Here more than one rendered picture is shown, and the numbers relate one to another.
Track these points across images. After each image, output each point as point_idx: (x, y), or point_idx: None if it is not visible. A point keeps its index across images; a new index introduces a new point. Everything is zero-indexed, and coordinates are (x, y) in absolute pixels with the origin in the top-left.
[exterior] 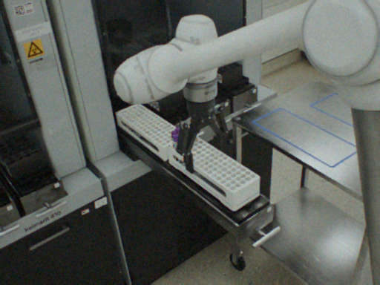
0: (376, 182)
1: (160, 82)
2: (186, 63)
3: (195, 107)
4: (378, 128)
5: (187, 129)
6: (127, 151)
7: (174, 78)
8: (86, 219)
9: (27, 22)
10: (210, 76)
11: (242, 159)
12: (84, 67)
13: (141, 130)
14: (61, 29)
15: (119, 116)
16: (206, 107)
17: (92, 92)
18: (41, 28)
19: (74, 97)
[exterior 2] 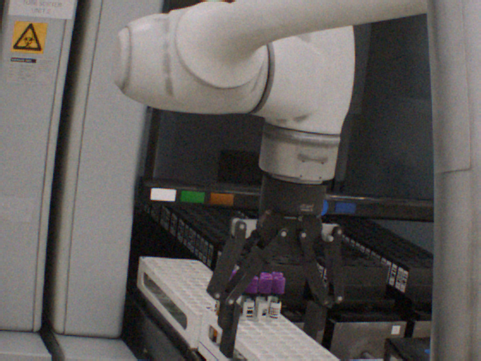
0: (441, 100)
1: (191, 49)
2: (242, 9)
3: (274, 189)
4: None
5: (242, 237)
6: (134, 344)
7: (217, 42)
8: None
9: None
10: (319, 121)
11: None
12: (103, 113)
13: (172, 286)
14: (89, 22)
15: (143, 264)
16: (297, 197)
17: (101, 173)
18: (56, 6)
19: (64, 171)
